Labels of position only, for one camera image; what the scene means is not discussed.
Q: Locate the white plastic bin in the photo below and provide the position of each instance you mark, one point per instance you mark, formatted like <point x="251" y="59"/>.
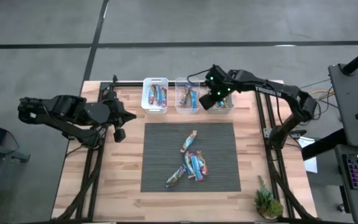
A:
<point x="145" y="109"/>

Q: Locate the white paper sheet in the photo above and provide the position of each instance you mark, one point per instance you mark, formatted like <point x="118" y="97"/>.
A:
<point x="311" y="165"/>

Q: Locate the green blue granola bar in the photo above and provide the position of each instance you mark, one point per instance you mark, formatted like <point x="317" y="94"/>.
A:
<point x="185" y="96"/>
<point x="175" y="177"/>

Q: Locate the black desk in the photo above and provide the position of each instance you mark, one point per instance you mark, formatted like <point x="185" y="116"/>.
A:
<point x="353" y="102"/>

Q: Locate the blue granola bar orange end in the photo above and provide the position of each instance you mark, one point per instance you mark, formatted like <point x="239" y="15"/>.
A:
<point x="188" y="165"/>

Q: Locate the dark grey woven mat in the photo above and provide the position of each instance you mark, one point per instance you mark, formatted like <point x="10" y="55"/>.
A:
<point x="160" y="140"/>

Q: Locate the grey plastic bin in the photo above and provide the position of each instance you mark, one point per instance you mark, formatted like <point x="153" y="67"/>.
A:
<point x="222" y="111"/>

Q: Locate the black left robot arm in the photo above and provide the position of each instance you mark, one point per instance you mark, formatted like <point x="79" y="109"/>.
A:
<point x="64" y="109"/>

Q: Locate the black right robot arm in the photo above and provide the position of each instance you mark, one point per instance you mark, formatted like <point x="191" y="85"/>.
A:
<point x="269" y="90"/>

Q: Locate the orange tan granola bar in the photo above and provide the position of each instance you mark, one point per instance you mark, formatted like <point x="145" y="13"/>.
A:
<point x="189" y="141"/>

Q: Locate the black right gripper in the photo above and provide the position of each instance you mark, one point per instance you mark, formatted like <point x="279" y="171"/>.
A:
<point x="217" y="85"/>

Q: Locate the potted succulent plant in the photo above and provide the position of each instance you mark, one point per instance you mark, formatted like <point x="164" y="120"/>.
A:
<point x="267" y="203"/>

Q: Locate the black frame bracket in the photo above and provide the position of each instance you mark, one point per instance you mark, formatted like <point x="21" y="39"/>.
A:
<point x="114" y="78"/>

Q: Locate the clear plastic bin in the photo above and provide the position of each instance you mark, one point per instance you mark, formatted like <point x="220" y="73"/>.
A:
<point x="179" y="109"/>

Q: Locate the tan blue granola bar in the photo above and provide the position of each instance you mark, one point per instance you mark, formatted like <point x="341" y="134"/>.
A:
<point x="158" y="95"/>

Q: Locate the red chewy granola bar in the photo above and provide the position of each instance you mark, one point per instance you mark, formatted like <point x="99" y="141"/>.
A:
<point x="151" y="95"/>
<point x="164" y="97"/>
<point x="204" y="165"/>

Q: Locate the grey metal stand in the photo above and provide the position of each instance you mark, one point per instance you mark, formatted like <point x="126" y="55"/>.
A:
<point x="5" y="154"/>

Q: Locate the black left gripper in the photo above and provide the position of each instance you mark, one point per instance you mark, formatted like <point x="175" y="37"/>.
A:
<point x="113" y="115"/>

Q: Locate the black caster wheel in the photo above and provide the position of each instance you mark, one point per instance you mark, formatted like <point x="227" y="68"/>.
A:
<point x="341" y="207"/>

